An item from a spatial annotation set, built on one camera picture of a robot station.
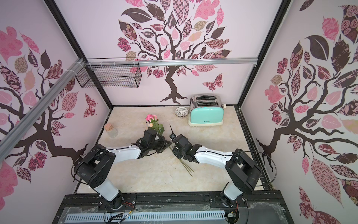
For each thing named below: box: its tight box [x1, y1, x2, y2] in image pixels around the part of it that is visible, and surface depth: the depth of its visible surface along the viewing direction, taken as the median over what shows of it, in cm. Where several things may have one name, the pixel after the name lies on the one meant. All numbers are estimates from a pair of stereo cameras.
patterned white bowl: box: [174, 106, 189, 118], surface depth 116 cm
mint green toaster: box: [187, 93, 227, 127], surface depth 101 cm
